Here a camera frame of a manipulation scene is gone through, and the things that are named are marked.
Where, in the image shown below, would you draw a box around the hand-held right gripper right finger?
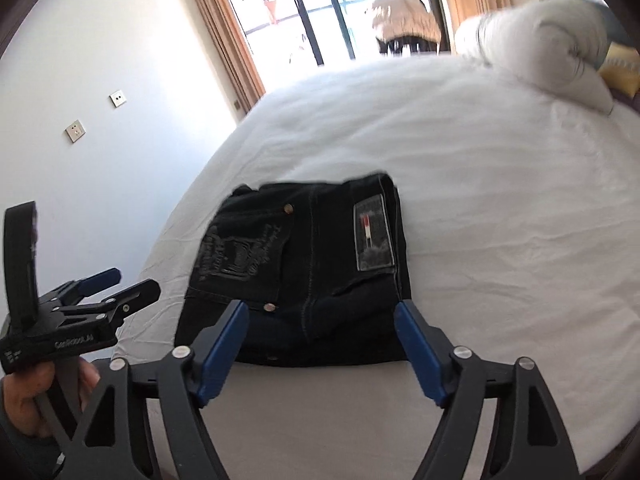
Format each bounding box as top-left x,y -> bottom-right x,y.
395,300 -> 581,480

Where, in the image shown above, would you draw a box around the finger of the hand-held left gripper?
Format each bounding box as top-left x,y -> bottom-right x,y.
97,280 -> 161,333
52,268 -> 122,306

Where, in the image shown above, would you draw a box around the hanging beige jacket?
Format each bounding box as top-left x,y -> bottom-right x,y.
371,0 -> 443,43

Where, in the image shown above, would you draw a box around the yellow patterned pillow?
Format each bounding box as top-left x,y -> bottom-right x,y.
597,42 -> 640,98

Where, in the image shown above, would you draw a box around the black denim pants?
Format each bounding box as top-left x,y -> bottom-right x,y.
176,172 -> 413,368

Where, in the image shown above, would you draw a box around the person's left forearm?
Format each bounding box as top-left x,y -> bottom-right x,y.
0,410 -> 66,480

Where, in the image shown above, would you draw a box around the hanging black garment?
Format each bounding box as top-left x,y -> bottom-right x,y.
377,35 -> 441,57

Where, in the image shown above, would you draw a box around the bed with white sheet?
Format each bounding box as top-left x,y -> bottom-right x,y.
107,52 -> 640,480

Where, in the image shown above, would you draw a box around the black framed window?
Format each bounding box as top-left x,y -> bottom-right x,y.
215,0 -> 453,68

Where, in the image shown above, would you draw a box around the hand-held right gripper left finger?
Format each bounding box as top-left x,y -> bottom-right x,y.
47,301 -> 249,480

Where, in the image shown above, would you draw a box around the person's left hand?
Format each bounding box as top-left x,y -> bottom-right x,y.
0,360 -> 101,438

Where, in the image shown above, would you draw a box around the rolled grey duvet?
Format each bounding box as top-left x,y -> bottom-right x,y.
452,0 -> 616,116

